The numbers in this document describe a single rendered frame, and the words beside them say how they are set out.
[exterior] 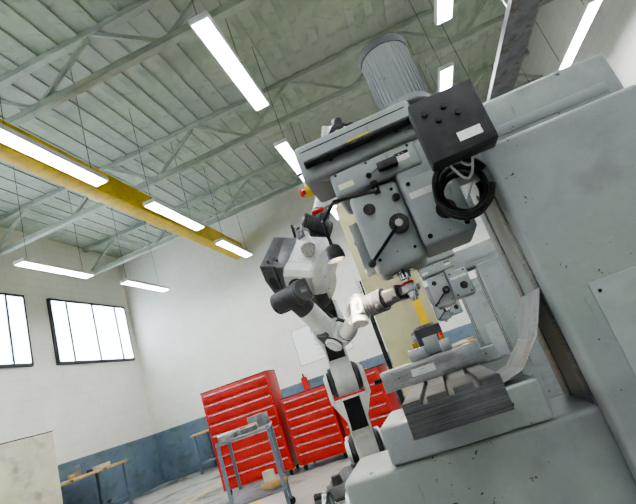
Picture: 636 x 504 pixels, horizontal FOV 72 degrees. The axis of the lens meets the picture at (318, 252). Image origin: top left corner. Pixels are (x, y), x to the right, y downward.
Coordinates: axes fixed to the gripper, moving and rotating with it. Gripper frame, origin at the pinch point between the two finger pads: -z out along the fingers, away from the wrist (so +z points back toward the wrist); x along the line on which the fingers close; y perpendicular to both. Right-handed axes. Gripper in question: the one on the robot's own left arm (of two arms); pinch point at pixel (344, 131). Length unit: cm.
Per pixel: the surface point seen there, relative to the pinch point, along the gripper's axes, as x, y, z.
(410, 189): -9.9, -25.6, -36.3
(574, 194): -48, -37, -67
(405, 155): -12.9, -14.3, -30.6
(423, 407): 20, -63, -101
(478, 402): 8, -64, -105
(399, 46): -28.6, 24.6, -7.2
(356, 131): -0.2, -1.2, -20.6
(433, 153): -12, -13, -59
